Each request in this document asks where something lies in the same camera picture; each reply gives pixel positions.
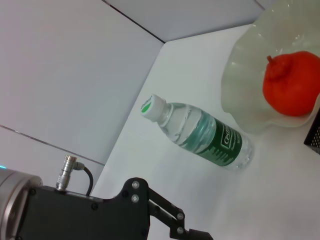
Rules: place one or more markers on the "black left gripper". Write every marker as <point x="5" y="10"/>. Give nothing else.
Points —
<point x="75" y="217"/>

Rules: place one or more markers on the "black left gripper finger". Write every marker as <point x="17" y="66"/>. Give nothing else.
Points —
<point x="178" y="225"/>

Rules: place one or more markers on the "green label water bottle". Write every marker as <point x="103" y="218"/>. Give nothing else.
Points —
<point x="220" y="142"/>

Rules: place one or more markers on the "black mesh pen holder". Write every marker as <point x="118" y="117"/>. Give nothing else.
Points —
<point x="315" y="135"/>

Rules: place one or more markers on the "translucent green fruit plate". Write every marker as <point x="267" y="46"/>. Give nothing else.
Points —
<point x="245" y="62"/>

